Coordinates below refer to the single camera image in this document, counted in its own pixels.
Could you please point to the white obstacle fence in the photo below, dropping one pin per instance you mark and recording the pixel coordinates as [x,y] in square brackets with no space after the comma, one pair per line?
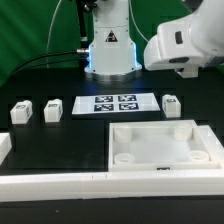
[92,185]

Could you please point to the green backdrop curtain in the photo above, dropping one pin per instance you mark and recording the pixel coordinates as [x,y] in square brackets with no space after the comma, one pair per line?
[32,30]

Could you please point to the white sheet with markers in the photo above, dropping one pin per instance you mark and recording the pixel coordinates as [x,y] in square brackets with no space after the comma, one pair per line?
[115,103]

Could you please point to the white square tabletop part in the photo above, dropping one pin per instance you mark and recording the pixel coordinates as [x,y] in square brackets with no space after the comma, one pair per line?
[163,145]

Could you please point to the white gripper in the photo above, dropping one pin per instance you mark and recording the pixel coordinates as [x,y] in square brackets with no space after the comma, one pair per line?
[188,72]

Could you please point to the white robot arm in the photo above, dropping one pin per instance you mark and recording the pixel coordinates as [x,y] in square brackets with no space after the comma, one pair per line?
[184,45]

